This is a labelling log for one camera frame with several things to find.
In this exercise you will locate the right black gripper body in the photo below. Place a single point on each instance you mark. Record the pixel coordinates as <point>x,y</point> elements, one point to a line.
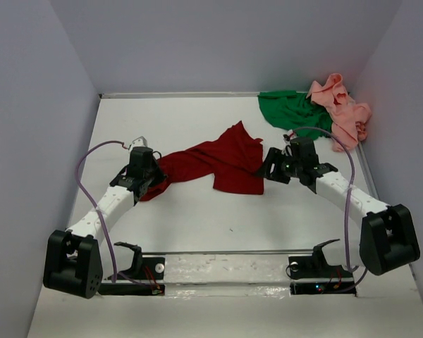
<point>274,166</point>

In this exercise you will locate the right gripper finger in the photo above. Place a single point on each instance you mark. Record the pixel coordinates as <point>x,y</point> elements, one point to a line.
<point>274,173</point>
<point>274,155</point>

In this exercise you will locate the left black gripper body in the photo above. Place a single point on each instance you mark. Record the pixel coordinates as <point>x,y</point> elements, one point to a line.
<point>156,177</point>

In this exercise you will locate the red t-shirt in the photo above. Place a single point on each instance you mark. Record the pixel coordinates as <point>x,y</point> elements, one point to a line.
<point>233,159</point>

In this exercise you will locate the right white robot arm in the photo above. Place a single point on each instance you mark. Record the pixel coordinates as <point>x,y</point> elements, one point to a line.
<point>387,233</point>

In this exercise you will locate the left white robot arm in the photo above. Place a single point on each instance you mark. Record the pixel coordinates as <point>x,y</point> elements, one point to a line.
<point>73,262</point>

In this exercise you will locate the green t-shirt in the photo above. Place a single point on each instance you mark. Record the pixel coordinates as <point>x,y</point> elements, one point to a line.
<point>290,110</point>

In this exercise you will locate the pink t-shirt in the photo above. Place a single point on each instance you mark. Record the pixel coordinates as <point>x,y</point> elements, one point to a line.
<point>349,118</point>

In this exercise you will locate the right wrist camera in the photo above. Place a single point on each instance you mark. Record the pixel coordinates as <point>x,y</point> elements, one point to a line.
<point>287,137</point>

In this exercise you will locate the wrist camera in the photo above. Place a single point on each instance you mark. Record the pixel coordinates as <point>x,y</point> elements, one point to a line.
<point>287,137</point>
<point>138,142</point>

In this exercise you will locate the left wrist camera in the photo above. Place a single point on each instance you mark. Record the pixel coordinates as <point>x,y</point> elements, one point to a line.
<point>138,142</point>

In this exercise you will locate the metal rail front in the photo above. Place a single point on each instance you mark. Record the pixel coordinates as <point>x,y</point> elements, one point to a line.
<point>266,251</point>

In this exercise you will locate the metal rail back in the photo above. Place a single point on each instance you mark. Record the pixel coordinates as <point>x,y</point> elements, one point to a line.
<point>165,95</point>

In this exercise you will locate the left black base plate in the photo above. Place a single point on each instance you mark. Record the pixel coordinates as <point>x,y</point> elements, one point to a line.
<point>147,281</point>

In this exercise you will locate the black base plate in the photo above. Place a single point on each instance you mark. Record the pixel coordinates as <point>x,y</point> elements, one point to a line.
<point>308,278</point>
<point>147,281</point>

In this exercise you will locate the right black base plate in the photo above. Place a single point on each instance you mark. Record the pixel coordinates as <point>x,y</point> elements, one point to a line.
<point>308,278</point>

